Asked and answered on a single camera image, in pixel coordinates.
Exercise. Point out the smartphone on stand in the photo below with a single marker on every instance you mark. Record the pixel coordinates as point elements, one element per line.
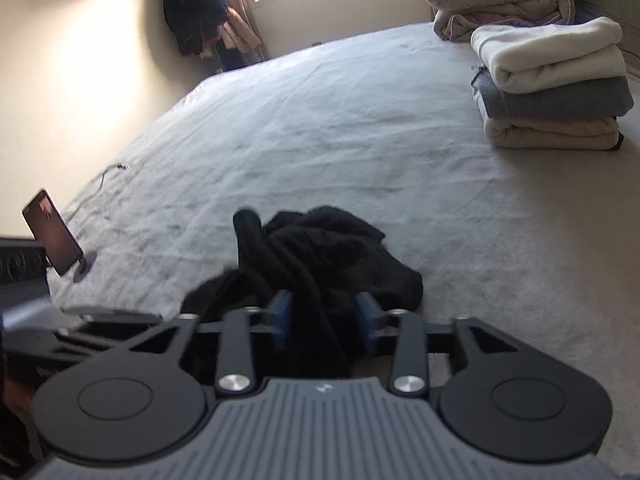
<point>52,233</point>

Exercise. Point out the black garment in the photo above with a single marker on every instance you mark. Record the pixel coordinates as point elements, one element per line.
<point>324,257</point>

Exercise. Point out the grey folded garment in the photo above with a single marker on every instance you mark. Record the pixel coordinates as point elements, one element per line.
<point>583,100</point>

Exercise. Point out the grey bed sheet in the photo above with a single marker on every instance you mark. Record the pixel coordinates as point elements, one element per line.
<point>541,244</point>

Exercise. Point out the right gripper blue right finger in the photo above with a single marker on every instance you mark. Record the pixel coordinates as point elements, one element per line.
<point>371,320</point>

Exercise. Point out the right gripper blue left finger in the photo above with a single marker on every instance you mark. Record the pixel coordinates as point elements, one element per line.
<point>277,315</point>

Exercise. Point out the beige folded garment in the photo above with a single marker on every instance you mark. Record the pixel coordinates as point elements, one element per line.
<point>523,134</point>

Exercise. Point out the dark hanging clothes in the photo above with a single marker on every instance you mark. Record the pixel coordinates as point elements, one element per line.
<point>220,31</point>

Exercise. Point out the white folded garment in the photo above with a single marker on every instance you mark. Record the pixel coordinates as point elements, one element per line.
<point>524,60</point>

